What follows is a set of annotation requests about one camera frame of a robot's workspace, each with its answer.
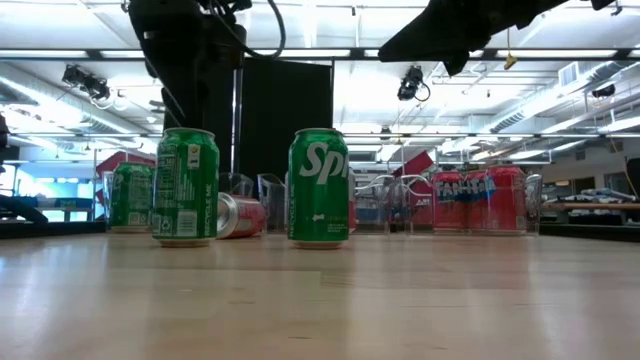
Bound green Sprite soda can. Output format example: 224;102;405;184
151;127;221;249
108;160;156;234
286;127;351;251

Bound blue white box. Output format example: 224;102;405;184
355;207;396;224

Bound black ceiling rail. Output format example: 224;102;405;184
333;131;640;139

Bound black ceiling camera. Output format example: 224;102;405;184
397;64;431;104

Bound yellow hanging plug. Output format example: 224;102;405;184
503;27;519;71

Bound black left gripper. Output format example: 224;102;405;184
127;0;251;130

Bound wooden workbench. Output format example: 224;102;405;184
532;199;640;212

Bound red sign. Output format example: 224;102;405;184
389;149;436;226
94;151;157;175

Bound orange Fanta soda can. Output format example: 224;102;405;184
485;165;529;235
464;171;494;233
431;171;467;233

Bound clear plastic bin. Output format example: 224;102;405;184
397;172;544;236
256;172;390;235
101;169;255;235

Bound black track light cluster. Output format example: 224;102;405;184
60;63;112;101

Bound black folding screen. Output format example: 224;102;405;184
159;58;335;231

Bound overhead light bar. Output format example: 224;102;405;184
0;45;640;63

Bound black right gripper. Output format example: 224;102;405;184
378;0;571;77

